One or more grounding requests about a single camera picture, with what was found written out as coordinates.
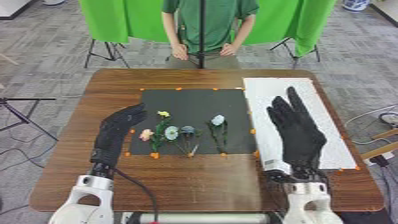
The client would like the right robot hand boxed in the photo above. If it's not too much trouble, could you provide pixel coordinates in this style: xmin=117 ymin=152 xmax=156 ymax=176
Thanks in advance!
xmin=265 ymin=86 xmax=329 ymax=171

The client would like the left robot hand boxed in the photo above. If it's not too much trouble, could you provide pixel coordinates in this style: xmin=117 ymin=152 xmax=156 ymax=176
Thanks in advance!
xmin=89 ymin=103 xmax=149 ymax=166

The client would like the dark mat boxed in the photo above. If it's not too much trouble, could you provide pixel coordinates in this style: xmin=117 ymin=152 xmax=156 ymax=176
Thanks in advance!
xmin=128 ymin=88 xmax=259 ymax=157

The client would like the person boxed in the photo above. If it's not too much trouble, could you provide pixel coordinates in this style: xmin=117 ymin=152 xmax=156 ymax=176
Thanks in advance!
xmin=160 ymin=0 xmax=261 ymax=70

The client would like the pink flower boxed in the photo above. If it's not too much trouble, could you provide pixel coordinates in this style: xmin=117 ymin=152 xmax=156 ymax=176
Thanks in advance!
xmin=137 ymin=128 xmax=162 ymax=154

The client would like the yellow flower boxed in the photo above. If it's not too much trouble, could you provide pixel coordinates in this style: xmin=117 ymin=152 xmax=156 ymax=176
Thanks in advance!
xmin=149 ymin=110 xmax=174 ymax=154

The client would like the white flower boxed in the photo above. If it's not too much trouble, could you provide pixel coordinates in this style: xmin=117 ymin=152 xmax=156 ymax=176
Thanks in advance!
xmin=163 ymin=125 xmax=192 ymax=156

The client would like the dark blue flower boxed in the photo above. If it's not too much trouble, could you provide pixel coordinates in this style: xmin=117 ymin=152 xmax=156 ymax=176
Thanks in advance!
xmin=179 ymin=125 xmax=202 ymax=157

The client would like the pale blue flower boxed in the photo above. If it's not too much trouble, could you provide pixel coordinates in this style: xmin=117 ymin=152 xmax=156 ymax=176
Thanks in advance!
xmin=206 ymin=114 xmax=231 ymax=154

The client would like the white sheet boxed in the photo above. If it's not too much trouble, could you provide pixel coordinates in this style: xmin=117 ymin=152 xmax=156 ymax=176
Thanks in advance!
xmin=242 ymin=77 xmax=361 ymax=171

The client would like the black tripod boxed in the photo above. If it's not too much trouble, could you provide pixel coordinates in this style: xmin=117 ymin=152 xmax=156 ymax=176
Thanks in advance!
xmin=0 ymin=96 xmax=60 ymax=143

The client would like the pale grey bar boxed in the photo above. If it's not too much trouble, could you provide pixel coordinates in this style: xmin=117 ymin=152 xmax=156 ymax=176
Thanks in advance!
xmin=126 ymin=213 xmax=281 ymax=224

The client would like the blue white vase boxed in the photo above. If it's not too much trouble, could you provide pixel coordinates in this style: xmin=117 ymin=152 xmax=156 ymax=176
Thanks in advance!
xmin=341 ymin=0 xmax=373 ymax=14

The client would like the black cable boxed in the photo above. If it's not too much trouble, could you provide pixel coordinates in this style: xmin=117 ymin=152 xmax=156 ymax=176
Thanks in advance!
xmin=112 ymin=168 xmax=162 ymax=224

